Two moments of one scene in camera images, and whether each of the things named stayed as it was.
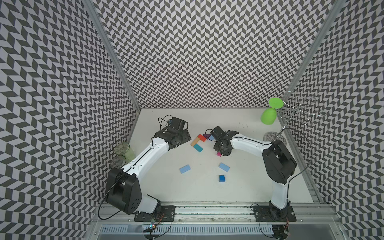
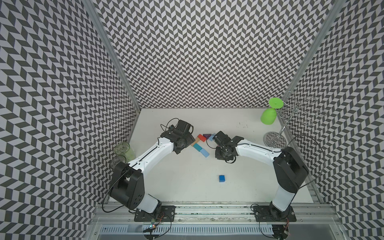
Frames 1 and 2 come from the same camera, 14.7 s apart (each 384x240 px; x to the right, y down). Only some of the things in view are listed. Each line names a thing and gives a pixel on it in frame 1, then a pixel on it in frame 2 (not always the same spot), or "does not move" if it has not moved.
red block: [201, 137] does not move
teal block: [198, 148] does not move
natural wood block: [195, 141] does not move
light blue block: [185, 169] to [204, 152]
